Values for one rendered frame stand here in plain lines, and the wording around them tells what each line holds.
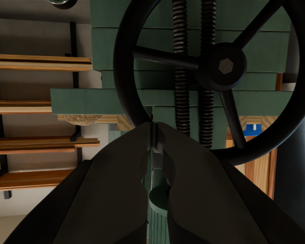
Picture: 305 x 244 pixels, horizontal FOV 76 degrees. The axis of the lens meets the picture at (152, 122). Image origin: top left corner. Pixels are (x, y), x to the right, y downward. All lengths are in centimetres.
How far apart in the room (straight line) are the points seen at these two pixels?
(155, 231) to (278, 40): 63
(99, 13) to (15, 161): 306
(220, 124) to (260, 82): 18
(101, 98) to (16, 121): 282
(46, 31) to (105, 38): 267
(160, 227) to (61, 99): 48
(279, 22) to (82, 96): 46
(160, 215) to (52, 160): 269
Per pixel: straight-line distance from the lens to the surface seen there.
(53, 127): 310
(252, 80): 51
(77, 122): 51
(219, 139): 39
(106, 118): 63
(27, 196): 356
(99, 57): 47
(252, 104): 52
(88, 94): 47
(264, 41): 53
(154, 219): 71
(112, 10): 48
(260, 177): 230
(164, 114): 36
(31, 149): 270
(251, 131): 151
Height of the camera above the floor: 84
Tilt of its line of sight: 10 degrees up
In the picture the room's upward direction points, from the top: 179 degrees counter-clockwise
